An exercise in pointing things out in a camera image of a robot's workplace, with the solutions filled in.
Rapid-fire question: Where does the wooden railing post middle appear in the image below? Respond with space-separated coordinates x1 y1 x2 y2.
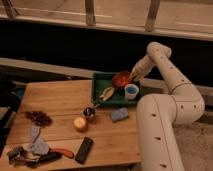
85 0 96 26

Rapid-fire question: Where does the green plastic tray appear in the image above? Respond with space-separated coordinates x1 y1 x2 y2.
91 73 143 107

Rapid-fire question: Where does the yellow apple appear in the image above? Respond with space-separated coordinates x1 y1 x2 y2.
73 117 88 132

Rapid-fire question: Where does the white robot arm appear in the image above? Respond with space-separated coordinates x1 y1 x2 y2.
131 42 205 171

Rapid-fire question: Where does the blue sponge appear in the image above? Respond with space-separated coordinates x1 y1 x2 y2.
110 108 129 122

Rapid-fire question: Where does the wooden railing post left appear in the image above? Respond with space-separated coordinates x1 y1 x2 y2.
2 0 18 18

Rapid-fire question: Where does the blue plastic cup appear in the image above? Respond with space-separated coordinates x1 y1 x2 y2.
124 84 139 100

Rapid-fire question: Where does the wooden railing post right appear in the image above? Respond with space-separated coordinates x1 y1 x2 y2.
145 0 160 32

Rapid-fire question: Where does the black remote control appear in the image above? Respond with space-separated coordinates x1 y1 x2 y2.
75 137 93 164

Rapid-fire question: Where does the bunch of dark grapes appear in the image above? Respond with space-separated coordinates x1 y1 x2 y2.
25 111 52 127

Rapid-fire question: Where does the small metal cup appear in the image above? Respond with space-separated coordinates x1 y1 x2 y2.
83 107 96 121

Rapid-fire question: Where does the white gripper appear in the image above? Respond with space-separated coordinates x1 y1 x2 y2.
130 55 154 80

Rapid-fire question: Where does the black tool pile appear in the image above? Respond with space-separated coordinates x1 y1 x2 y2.
7 146 62 168

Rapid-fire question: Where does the red bowl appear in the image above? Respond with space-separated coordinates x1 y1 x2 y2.
112 71 132 88

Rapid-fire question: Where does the grey blue cloth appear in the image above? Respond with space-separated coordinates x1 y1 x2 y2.
27 125 49 155

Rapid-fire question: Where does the wooden railing post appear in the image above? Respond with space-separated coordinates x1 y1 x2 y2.
145 0 160 32
85 0 96 26
2 0 18 18

